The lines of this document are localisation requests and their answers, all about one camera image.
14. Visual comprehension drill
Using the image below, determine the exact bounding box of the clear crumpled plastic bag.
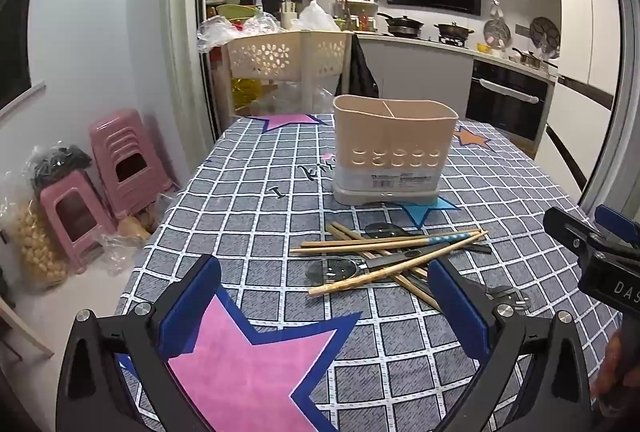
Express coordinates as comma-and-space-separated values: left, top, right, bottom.
100, 212, 153, 275

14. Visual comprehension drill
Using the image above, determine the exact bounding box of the yellow oil bottle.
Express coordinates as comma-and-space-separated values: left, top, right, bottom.
231, 77, 265, 110

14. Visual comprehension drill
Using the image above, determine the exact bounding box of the small metal pot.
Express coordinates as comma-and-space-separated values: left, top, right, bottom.
511, 47, 546, 67

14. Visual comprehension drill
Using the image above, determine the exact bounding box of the round metal steamer rack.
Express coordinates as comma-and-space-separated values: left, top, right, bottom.
483, 0, 513, 49

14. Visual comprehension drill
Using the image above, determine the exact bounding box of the beige perforated basket rack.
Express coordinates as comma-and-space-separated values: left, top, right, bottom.
224, 30, 354, 133

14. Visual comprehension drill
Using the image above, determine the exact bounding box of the plain bamboo chopstick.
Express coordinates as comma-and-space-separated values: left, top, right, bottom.
327, 223, 431, 280
334, 221, 442, 310
299, 227, 482, 249
307, 233, 490, 297

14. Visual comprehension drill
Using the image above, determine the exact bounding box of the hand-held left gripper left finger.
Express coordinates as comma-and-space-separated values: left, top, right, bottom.
55, 253, 222, 432

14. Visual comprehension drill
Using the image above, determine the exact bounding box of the green bowl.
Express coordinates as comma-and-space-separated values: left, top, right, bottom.
215, 4, 262, 20

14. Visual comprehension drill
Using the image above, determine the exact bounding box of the bag of yellow balls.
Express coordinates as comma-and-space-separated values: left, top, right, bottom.
0, 199, 70, 295

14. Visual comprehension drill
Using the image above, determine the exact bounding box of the white plastic bag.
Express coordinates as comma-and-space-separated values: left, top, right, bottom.
291, 1, 342, 33

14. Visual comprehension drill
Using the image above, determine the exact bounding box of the black wok with handles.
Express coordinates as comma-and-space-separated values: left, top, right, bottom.
434, 22, 475, 44

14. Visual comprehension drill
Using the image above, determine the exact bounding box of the stack of pink stools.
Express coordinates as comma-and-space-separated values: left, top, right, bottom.
89, 109, 178, 219

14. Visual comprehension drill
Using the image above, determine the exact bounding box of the dark hanging cloth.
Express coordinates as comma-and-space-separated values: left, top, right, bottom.
334, 34, 382, 99

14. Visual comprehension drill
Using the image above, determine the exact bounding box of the clear plastic bags pile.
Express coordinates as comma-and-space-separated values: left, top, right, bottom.
196, 12, 283, 54

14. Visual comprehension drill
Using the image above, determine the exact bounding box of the grey plaid star tablecloth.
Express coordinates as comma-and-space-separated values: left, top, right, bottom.
114, 112, 623, 432

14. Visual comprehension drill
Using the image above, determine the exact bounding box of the knife block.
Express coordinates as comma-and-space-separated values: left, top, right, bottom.
279, 1, 299, 29

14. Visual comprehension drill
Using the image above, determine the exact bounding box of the single pink plastic stool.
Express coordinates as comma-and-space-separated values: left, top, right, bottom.
39, 171, 117, 274

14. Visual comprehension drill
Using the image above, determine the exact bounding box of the black built-in oven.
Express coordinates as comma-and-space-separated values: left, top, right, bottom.
465, 59, 557, 148

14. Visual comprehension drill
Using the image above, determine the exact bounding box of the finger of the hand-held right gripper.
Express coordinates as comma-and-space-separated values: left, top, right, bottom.
594, 204, 640, 244
543, 206, 602, 259

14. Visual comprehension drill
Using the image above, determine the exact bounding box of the beige plastic utensil holder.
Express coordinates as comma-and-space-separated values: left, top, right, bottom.
332, 95, 460, 206

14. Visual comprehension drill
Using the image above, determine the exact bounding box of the blue-patterned bamboo chopstick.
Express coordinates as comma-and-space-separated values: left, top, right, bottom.
290, 232, 490, 256

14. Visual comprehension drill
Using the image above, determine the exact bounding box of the person's right hand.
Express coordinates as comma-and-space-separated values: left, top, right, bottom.
590, 326, 627, 408

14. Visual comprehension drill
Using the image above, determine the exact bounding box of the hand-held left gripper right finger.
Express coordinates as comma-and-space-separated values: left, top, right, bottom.
427, 256, 598, 432

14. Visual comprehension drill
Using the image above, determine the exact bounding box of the round multi-hole pan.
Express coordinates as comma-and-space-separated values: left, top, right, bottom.
529, 16, 559, 49

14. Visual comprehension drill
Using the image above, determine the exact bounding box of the bag of black items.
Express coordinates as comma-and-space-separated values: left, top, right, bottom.
29, 143, 94, 189

